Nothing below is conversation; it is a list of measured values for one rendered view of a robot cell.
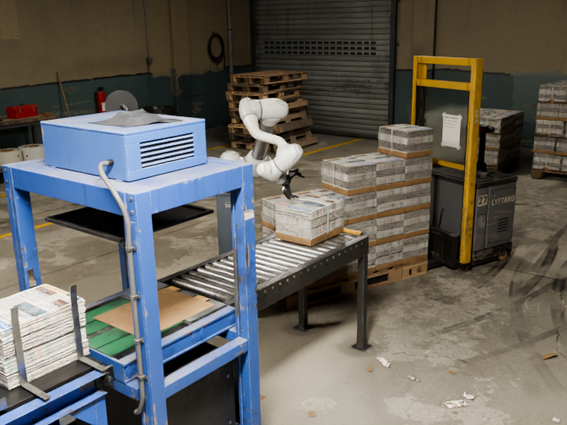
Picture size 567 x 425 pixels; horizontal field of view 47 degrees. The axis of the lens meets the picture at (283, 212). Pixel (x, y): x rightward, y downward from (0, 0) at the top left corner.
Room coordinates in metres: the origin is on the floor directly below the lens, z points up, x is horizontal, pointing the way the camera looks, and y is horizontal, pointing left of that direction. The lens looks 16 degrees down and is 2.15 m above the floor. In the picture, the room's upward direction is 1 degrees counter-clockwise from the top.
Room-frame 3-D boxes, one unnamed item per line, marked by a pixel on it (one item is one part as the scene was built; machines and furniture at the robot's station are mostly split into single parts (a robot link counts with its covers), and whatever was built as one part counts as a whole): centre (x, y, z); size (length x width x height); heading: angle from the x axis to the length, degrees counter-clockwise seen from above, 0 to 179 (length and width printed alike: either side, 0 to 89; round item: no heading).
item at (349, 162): (5.19, -0.54, 1.06); 0.37 x 0.29 x 0.01; 30
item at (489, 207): (5.89, -1.74, 0.40); 0.69 x 0.55 x 0.80; 31
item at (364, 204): (5.12, -0.42, 0.42); 1.17 x 0.39 x 0.83; 121
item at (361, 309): (4.06, -0.52, 0.34); 0.06 x 0.06 x 0.68; 51
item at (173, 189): (2.92, 0.71, 1.50); 0.94 x 0.68 x 0.10; 51
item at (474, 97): (5.42, -1.59, 0.97); 0.09 x 0.09 x 1.75; 31
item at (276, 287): (3.56, -0.12, 0.74); 1.34 x 0.05 x 0.12; 141
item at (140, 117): (2.85, 0.64, 1.78); 0.32 x 0.28 x 0.05; 51
